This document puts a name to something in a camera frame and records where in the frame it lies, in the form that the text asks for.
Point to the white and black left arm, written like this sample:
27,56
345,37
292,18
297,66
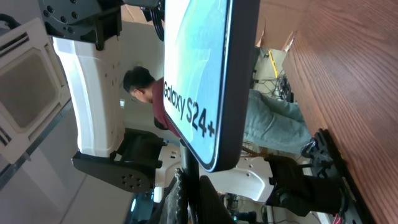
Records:
86,39

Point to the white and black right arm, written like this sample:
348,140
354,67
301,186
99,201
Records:
277,181

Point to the Samsung Galaxy smartphone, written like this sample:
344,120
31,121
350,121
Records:
209,46

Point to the person in red shirt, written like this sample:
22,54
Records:
273,124

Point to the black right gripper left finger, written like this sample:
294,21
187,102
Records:
173,206

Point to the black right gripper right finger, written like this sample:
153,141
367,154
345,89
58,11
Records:
212,209

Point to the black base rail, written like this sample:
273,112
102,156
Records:
329,164

